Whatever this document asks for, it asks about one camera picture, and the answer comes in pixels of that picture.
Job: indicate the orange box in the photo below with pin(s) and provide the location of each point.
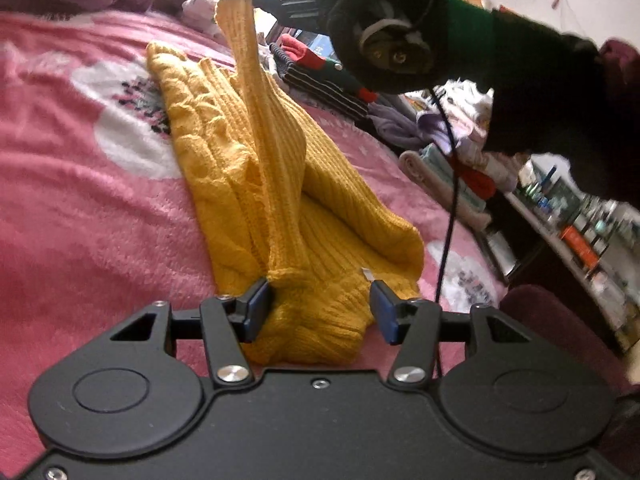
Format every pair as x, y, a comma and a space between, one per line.
580, 252

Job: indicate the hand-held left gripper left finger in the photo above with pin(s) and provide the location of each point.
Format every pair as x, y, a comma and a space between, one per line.
260, 305

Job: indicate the pink floral blanket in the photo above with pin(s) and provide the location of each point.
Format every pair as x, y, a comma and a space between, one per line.
75, 210

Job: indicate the striped red green folded garment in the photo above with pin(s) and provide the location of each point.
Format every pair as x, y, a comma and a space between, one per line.
320, 85

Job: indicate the pile of folded clothes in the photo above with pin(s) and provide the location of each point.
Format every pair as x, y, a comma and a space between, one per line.
415, 165

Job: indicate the mint green folded garment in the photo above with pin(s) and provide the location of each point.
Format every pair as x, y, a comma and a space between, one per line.
440, 165

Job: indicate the person's right forearm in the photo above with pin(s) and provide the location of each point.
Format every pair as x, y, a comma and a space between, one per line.
540, 75

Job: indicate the white clothes pile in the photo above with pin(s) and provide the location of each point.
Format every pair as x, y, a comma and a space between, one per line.
200, 12

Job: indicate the pale pink folded garment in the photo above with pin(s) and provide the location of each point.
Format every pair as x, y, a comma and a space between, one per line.
495, 165

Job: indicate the dark grey flat object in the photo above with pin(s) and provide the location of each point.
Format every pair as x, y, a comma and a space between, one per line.
495, 255

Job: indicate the lavender folded garment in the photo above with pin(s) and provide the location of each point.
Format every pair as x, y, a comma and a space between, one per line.
432, 127

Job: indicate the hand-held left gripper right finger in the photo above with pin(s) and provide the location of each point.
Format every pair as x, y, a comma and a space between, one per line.
385, 310

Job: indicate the yellow knit sweater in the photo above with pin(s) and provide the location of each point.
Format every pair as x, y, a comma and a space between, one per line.
300, 210

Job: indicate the person's right hand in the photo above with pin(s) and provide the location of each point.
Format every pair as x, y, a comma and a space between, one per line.
370, 10

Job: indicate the cluttered shelf unit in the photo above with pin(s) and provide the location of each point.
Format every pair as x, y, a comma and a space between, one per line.
575, 220

